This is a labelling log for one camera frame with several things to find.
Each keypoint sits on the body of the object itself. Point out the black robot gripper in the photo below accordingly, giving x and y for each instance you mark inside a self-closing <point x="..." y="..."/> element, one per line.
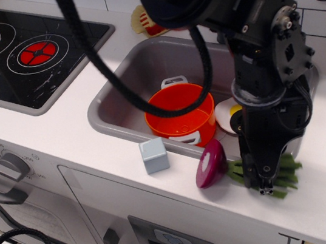
<point x="264" y="135"/>

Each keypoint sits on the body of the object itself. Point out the purple toy beet green leaves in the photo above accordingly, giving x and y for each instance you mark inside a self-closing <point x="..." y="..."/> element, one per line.
<point x="214" y="165"/>

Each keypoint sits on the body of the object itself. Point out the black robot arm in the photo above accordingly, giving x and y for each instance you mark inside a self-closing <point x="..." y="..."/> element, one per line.
<point x="271" y="63"/>

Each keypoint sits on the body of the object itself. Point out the orange toy pot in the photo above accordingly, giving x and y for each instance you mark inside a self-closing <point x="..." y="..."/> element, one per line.
<point x="197" y="127"/>

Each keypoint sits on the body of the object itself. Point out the toy fried egg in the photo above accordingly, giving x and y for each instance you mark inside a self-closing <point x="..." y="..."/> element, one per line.
<point x="224" y="112"/>

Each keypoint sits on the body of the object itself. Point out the light blue wooden cube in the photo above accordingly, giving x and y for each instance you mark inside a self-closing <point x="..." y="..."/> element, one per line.
<point x="154" y="155"/>

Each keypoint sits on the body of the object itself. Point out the toy pie slice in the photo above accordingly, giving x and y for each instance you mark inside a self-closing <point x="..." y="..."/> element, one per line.
<point x="141" y="22"/>

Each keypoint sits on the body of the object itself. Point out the toy oven door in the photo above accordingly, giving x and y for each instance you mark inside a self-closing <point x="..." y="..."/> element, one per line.
<point x="55" y="216"/>

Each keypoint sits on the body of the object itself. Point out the grey oven knob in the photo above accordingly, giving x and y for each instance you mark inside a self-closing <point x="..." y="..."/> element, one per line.
<point x="13" y="167"/>

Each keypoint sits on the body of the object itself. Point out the black toy stove top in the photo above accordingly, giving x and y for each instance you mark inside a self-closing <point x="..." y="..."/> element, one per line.
<point x="39" y="59"/>

